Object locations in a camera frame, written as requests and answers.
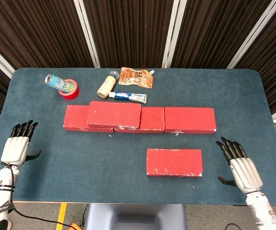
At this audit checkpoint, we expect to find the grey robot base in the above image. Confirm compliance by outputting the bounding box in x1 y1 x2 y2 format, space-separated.
84 203 188 230

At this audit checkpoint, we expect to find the cream plastic bottle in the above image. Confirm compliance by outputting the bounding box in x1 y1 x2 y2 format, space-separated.
97 70 120 99

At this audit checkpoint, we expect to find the red foam brick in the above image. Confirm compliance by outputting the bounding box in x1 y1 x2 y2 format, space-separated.
113 106 166 134
164 107 217 135
146 148 203 178
87 101 142 130
63 104 114 133

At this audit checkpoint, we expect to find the orange spouted pouch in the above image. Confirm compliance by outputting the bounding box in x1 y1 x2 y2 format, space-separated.
118 67 155 89

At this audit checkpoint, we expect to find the red tape roll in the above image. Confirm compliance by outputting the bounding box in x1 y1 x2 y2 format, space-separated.
57 78 80 100

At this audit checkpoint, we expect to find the blue white toothpaste tube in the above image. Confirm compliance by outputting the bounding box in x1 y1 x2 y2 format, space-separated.
108 91 147 104

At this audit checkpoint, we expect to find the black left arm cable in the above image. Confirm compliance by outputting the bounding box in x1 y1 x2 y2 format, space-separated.
0 162 81 230

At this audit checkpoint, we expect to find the blue felt table cover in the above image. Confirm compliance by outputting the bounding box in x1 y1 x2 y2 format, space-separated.
0 68 276 207

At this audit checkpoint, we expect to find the blue white drink can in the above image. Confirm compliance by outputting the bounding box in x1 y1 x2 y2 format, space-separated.
44 74 74 93

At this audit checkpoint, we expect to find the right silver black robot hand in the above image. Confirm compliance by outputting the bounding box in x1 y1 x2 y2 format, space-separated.
215 137 264 194

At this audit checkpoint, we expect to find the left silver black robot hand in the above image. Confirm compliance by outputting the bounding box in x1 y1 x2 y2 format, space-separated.
0 119 42 167

